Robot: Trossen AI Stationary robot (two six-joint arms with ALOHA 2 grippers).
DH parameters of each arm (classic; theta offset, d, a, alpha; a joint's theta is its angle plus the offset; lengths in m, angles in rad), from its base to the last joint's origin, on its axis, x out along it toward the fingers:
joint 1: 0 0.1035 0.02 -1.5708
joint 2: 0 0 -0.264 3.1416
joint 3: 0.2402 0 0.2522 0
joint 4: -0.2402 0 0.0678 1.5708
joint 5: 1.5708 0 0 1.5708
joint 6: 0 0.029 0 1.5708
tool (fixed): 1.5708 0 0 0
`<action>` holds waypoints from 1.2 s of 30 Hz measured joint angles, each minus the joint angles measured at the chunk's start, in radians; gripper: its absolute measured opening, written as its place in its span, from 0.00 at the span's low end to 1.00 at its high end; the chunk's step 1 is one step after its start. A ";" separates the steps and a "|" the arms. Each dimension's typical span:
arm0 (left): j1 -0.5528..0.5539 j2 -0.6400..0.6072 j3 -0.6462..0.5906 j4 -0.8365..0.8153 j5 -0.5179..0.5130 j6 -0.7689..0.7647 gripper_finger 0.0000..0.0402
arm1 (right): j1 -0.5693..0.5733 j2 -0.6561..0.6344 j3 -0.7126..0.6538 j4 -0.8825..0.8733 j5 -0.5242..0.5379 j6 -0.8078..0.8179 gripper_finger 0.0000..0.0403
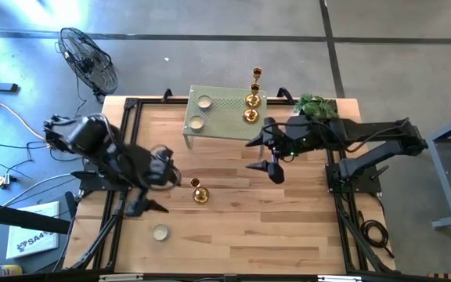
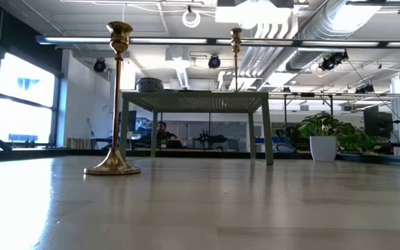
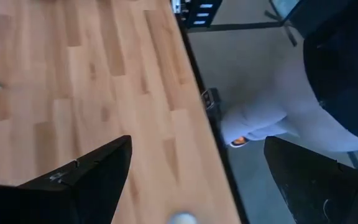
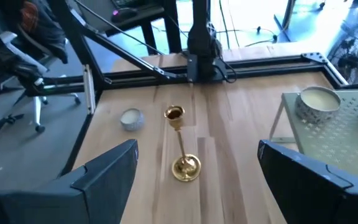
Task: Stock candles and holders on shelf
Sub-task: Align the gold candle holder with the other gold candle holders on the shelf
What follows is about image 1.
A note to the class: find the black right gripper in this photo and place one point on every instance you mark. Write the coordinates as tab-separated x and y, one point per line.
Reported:
304	137

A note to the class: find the yellow object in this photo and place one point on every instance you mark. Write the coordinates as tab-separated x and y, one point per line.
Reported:
10	270

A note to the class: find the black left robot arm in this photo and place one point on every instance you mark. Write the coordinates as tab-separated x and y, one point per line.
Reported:
88	133

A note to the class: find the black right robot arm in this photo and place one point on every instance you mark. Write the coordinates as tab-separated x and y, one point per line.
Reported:
382	149

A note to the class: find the white printed box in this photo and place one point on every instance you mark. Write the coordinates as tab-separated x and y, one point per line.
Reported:
33	235

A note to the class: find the silver bracket plate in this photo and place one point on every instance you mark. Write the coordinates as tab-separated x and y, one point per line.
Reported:
339	278
120	277

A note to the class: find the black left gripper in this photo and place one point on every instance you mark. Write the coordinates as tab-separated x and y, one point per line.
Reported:
159	168

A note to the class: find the black aluminium table frame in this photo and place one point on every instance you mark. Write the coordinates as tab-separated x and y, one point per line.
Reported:
272	279

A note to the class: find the black floor fan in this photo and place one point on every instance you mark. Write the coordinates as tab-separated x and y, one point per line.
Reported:
88	60

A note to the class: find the green perforated metal shelf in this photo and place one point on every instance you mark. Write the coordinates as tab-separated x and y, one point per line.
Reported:
225	121

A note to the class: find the black beam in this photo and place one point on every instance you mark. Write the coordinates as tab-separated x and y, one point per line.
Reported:
22	217

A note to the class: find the brass candle holder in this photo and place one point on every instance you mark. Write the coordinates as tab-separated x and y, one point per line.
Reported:
200	194
251	116
253	101

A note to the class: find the green plant in white pot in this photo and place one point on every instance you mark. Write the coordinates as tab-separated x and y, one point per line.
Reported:
315	106

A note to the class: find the candle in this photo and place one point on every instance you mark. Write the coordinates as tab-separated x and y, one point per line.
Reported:
196	122
204	102
160	232

